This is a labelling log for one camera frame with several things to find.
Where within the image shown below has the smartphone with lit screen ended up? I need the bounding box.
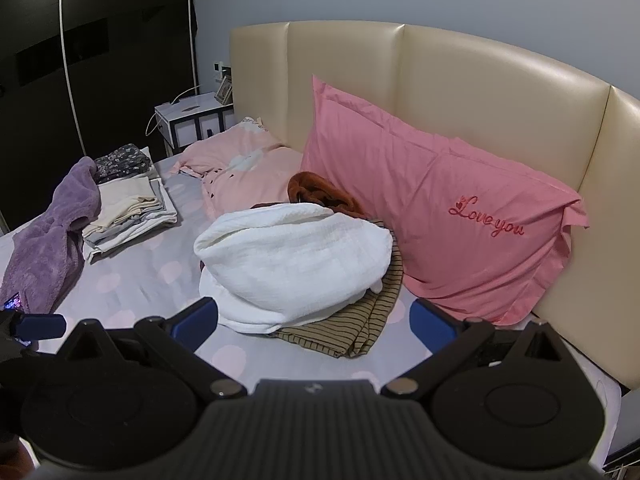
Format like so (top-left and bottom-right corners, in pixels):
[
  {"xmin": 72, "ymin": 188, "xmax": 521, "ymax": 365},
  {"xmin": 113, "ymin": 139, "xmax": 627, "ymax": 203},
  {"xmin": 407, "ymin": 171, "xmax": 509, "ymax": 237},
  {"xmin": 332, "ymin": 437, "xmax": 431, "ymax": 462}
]
[{"xmin": 2, "ymin": 292, "xmax": 32, "ymax": 347}]

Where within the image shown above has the thin white cable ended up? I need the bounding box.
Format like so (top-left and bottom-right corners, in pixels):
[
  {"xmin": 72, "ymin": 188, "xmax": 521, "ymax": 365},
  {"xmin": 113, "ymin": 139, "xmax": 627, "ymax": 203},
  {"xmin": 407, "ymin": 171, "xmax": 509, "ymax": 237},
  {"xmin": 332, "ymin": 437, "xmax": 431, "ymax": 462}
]
[{"xmin": 146, "ymin": 86, "xmax": 201, "ymax": 136}]

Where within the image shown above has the small photo frame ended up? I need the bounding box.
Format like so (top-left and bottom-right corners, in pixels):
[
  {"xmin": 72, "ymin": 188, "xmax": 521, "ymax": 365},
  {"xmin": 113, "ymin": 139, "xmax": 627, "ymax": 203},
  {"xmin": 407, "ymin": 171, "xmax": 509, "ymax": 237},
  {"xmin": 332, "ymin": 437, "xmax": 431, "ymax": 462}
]
[{"xmin": 214, "ymin": 75, "xmax": 234, "ymax": 106}]

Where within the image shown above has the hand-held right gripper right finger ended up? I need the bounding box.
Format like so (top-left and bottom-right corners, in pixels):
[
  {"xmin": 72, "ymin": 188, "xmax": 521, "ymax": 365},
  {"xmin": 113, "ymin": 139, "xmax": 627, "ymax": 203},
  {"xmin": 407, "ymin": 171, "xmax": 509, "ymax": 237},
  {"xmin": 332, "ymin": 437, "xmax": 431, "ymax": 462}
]
[{"xmin": 381, "ymin": 298, "xmax": 568, "ymax": 401}]

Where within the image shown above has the dark floral garment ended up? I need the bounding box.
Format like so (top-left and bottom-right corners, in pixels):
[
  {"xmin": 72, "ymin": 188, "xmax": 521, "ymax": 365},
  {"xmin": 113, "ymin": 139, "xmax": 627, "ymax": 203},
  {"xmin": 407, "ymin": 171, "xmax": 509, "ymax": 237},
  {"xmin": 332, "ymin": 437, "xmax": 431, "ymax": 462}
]
[{"xmin": 94, "ymin": 143, "xmax": 160, "ymax": 185}]

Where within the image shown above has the light pink pillow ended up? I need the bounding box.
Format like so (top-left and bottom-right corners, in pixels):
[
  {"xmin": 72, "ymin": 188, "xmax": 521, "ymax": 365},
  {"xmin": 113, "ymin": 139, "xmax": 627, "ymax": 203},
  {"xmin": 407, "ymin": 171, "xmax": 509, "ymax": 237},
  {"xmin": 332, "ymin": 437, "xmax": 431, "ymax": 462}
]
[{"xmin": 172, "ymin": 116, "xmax": 306, "ymax": 221}]

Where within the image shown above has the white crinkled cloth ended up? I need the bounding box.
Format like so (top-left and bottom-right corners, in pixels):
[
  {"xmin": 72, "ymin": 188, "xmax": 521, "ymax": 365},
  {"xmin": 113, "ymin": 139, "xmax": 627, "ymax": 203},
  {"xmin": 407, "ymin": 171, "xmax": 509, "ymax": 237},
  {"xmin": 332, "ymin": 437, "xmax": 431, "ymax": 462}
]
[{"xmin": 194, "ymin": 203, "xmax": 393, "ymax": 335}]

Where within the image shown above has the cream leather headboard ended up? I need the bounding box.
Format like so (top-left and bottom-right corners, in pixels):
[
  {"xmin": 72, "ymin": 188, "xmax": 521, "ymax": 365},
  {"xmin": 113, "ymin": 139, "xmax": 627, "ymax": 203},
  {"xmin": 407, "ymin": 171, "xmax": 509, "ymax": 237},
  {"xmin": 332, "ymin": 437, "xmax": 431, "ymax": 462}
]
[{"xmin": 229, "ymin": 21, "xmax": 640, "ymax": 391}]

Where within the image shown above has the stack of folded pale clothes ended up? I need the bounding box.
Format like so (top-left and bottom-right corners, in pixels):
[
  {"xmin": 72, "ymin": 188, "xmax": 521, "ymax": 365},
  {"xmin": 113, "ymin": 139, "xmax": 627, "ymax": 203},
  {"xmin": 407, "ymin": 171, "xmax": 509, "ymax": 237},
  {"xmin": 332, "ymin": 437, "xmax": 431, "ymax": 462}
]
[{"xmin": 81, "ymin": 175, "xmax": 179, "ymax": 263}]

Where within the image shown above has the grey polka dot bedsheet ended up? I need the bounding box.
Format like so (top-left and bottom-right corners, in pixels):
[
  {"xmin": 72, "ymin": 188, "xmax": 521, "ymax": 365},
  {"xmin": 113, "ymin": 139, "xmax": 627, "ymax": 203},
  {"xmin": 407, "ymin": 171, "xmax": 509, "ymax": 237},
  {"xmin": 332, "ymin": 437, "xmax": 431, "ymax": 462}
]
[{"xmin": 0, "ymin": 147, "xmax": 623, "ymax": 411}]

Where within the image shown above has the dark wardrobe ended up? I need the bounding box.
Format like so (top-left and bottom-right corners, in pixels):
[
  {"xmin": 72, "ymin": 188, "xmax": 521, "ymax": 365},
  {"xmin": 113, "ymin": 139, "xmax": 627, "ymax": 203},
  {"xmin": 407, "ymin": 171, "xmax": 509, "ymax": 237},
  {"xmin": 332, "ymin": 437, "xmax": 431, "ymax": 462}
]
[{"xmin": 0, "ymin": 0, "xmax": 198, "ymax": 233}]

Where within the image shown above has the olive striped garment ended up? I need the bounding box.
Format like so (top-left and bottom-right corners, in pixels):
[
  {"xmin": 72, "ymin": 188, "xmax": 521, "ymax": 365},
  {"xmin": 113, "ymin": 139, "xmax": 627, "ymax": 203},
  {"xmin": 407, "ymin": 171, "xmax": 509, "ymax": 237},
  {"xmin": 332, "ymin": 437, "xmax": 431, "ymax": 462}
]
[{"xmin": 275, "ymin": 220, "xmax": 403, "ymax": 359}]

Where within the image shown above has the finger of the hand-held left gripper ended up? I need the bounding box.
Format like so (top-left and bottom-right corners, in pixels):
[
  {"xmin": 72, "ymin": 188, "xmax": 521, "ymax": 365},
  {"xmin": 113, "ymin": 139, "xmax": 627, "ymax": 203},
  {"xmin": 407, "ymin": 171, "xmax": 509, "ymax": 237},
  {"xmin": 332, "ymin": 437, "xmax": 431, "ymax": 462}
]
[{"xmin": 0, "ymin": 311, "xmax": 67, "ymax": 340}]

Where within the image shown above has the white nightstand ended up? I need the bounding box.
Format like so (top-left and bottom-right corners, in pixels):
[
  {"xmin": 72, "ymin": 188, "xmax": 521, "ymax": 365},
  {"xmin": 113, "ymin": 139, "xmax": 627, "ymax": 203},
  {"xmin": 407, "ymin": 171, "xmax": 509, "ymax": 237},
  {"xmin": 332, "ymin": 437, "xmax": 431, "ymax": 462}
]
[{"xmin": 154, "ymin": 91, "xmax": 235, "ymax": 158}]

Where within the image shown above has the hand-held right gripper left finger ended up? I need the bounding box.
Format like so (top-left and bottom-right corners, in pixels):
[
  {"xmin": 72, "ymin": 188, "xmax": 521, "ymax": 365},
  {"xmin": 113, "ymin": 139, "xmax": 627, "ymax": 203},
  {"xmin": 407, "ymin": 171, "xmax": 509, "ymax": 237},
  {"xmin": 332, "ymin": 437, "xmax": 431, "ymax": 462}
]
[{"xmin": 65, "ymin": 296, "xmax": 248, "ymax": 401}]

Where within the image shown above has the rust orange cloth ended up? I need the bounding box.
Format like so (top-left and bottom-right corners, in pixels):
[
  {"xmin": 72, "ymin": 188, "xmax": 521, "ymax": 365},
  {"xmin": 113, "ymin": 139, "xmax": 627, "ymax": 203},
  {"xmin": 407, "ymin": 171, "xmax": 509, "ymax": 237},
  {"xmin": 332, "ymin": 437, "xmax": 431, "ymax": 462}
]
[{"xmin": 287, "ymin": 172, "xmax": 368, "ymax": 221}]

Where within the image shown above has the purple fleece garment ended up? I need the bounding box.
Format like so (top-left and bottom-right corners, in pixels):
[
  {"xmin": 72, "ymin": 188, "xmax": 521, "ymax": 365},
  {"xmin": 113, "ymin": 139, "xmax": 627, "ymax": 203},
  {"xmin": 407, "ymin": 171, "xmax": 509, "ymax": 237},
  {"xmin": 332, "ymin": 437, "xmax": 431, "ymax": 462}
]
[{"xmin": 0, "ymin": 156, "xmax": 102, "ymax": 313}]

